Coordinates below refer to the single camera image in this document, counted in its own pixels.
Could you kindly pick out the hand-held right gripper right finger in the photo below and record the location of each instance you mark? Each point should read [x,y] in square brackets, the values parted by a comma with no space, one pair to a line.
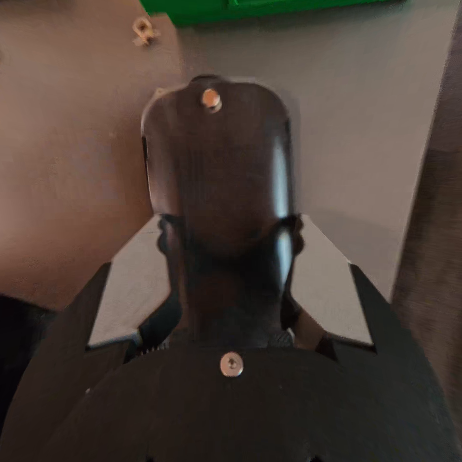
[325,288]

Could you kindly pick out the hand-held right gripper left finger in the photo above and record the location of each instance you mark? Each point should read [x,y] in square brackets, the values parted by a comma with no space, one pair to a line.
[133,288]

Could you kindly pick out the small loose wooden part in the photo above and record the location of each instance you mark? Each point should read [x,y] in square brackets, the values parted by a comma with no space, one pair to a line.
[144,30]

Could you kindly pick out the green plastic bin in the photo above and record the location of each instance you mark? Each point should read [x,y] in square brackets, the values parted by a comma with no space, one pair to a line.
[252,9]

